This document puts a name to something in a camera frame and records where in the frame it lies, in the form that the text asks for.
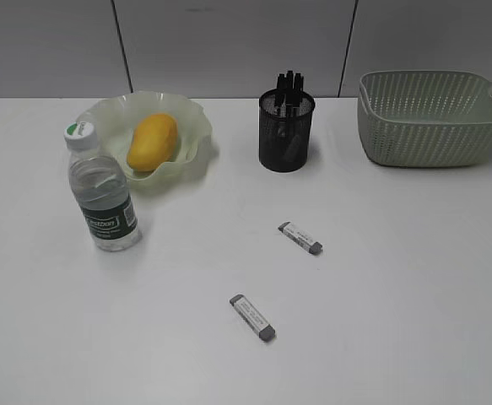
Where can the pale green plastic basket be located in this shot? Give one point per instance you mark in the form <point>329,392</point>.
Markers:
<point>425,118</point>

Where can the yellow mango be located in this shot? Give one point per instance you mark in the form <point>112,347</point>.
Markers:
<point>153,142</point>

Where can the black mesh pen holder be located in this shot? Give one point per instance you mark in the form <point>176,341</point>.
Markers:
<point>284,132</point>

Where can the grey white eraser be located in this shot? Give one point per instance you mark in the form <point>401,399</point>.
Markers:
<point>301,238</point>
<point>253,318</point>

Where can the clear water bottle green label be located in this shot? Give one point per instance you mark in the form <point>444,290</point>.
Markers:
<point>100,189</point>

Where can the pale green wavy plate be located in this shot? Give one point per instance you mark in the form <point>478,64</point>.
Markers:
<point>116,118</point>

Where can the black marker pen blue label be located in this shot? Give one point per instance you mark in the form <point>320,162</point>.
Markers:
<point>298,90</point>

